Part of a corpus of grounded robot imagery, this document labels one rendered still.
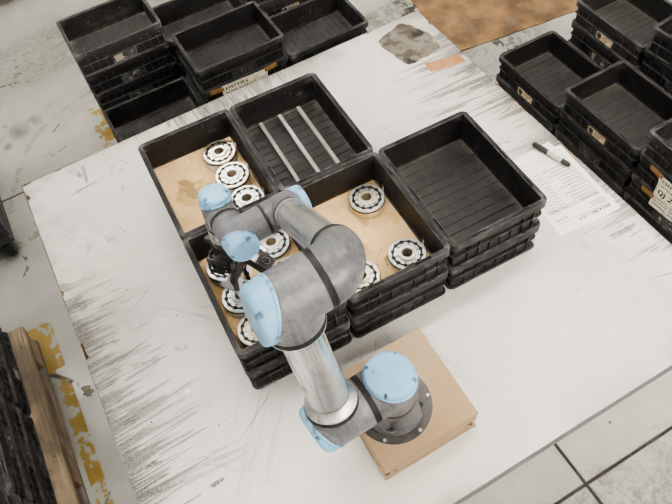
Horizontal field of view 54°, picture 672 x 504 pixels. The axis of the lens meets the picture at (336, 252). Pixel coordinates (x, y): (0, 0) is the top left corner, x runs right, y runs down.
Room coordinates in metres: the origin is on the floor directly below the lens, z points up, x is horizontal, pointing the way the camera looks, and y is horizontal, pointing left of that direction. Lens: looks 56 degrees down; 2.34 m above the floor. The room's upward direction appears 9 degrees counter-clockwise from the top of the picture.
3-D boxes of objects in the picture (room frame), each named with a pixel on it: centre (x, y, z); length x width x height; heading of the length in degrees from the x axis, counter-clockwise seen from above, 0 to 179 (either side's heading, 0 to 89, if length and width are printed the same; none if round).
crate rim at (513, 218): (1.16, -0.37, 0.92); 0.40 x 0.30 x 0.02; 20
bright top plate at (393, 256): (0.97, -0.19, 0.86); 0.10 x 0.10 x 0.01
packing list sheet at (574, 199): (1.23, -0.71, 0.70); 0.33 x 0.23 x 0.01; 21
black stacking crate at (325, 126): (1.43, 0.05, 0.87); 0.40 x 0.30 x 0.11; 20
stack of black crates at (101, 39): (2.61, 0.82, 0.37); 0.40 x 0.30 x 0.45; 111
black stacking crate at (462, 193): (1.16, -0.37, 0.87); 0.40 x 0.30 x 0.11; 20
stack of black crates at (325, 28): (2.52, -0.07, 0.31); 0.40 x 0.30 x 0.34; 111
